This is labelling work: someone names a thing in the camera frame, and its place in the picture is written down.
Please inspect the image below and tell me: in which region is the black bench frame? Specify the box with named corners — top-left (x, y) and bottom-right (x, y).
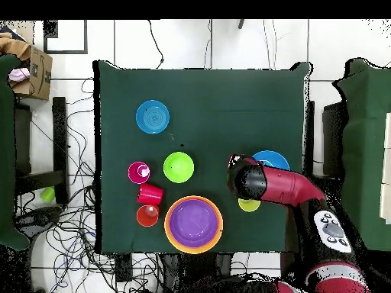
top-left (13, 96), bottom-right (69, 205)

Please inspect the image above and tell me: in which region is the pink cup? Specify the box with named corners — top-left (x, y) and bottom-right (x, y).
top-left (127, 161), bottom-right (151, 185)

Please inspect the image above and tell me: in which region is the white box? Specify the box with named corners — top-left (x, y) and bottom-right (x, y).
top-left (379, 111), bottom-right (391, 225)

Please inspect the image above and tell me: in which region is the deep blue bowl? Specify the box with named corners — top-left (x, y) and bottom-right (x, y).
top-left (251, 150), bottom-right (290, 172)

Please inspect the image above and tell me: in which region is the green bowl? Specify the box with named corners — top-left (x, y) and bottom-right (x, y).
top-left (163, 151), bottom-right (196, 184)

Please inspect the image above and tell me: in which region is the pink cloth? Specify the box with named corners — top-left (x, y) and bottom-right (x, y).
top-left (8, 67), bottom-right (31, 82)

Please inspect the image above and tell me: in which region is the light orange bowl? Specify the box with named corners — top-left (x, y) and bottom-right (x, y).
top-left (163, 195), bottom-right (225, 255)

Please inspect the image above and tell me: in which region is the lime green cup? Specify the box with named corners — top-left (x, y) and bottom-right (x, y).
top-left (40, 185), bottom-right (57, 203)

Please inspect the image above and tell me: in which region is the purple bowl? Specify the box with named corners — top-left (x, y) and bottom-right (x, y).
top-left (169, 199), bottom-right (220, 248)

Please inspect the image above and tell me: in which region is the dark green tablecloth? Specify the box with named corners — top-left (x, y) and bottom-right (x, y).
top-left (92, 60), bottom-right (314, 256)

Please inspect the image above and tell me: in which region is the black square frame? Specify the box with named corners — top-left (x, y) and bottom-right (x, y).
top-left (43, 19), bottom-right (89, 55)

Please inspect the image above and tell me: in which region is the tangle of floor cables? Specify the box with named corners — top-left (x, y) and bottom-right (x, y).
top-left (15, 77), bottom-right (103, 293)

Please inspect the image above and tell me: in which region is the red cup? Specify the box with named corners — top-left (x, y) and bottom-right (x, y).
top-left (136, 182), bottom-right (165, 206)

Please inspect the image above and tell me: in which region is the small blue ringed bowl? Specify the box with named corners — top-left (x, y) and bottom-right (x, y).
top-left (135, 99), bottom-right (170, 135)

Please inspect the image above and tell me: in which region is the green cloth covered table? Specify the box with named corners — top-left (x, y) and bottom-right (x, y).
top-left (331, 57), bottom-right (391, 253)
top-left (0, 53), bottom-right (31, 251)

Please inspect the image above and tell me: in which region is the black cabinet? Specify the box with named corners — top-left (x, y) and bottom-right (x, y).
top-left (322, 100), bottom-right (347, 178)

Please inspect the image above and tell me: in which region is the yellow cup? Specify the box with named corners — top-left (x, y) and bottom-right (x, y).
top-left (238, 198), bottom-right (261, 213)

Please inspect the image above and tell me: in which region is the brown crumpled paper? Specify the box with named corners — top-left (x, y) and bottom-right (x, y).
top-left (0, 31), bottom-right (33, 62)

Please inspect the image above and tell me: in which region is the orange cup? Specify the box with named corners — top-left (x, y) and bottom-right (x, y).
top-left (136, 204), bottom-right (160, 228)

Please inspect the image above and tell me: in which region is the cardboard box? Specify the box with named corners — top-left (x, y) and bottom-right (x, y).
top-left (8, 45), bottom-right (53, 101)

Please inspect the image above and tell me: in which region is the black floor box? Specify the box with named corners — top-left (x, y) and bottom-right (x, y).
top-left (115, 252), bottom-right (133, 283)

